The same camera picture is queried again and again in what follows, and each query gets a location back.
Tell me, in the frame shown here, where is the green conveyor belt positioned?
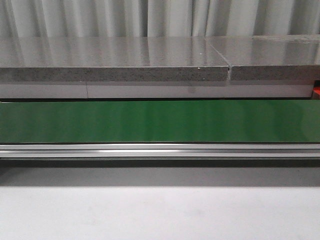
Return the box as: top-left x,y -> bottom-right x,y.
0,99 -> 320,144

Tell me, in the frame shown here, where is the grey stone counter slab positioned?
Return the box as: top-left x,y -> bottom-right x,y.
0,37 -> 229,82

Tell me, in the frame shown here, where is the grey stone slab right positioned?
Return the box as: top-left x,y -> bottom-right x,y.
205,35 -> 320,84

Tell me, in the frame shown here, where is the red object at right edge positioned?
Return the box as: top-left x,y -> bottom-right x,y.
311,86 -> 320,100

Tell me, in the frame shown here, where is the white curtain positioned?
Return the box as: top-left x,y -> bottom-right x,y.
0,0 -> 320,38

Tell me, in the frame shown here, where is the aluminium conveyor frame rail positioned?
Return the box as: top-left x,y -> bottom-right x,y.
0,143 -> 320,160

